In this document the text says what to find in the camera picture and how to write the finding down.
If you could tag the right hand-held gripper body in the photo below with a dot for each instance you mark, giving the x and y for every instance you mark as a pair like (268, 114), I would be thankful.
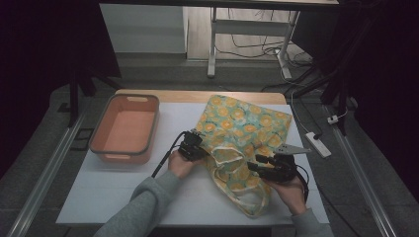
(280, 166)

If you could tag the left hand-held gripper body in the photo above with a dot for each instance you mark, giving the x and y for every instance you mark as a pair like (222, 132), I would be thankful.
(191, 148)

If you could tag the orange print tote bag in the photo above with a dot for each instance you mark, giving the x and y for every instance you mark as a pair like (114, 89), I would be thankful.
(243, 121)

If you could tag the orange plastic basket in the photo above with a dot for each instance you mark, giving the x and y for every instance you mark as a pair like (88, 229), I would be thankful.
(122, 128)

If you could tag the person's left hand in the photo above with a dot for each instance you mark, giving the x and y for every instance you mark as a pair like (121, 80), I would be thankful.
(179, 166)

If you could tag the white power strip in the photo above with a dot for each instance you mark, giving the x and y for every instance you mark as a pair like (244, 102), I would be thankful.
(318, 144)

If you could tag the white plug adapter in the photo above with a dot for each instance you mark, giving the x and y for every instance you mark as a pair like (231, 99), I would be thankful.
(332, 119)

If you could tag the white table mat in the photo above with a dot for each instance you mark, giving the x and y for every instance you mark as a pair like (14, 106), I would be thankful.
(131, 191)

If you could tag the black metal stand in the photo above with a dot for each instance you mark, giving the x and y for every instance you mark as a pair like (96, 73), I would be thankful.
(342, 98)
(73, 98)

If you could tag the white metal stand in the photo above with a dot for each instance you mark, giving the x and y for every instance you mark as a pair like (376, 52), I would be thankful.
(263, 49)

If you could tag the white-legged desk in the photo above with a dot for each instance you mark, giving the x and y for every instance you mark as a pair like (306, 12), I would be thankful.
(250, 27)

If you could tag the aluminium floor rail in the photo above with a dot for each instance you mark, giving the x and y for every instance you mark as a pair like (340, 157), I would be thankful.
(42, 184)
(362, 184)

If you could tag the black floor bracket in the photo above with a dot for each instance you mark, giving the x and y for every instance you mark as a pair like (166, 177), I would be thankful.
(82, 139)

